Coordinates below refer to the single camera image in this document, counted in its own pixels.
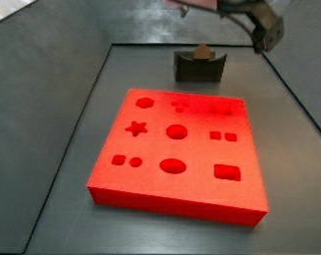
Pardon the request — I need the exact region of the black curved fixture stand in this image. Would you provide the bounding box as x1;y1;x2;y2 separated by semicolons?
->
174;51;227;83

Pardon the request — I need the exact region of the red foam block with cutouts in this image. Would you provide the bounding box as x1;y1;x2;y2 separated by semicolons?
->
88;89;269;226

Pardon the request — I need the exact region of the brown three prong object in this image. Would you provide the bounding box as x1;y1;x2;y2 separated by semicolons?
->
192;43;211;60

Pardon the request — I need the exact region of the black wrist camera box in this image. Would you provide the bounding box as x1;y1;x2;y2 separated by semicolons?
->
218;0;285;54

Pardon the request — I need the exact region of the black cable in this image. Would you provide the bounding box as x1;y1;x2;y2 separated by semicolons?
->
167;0;263;54

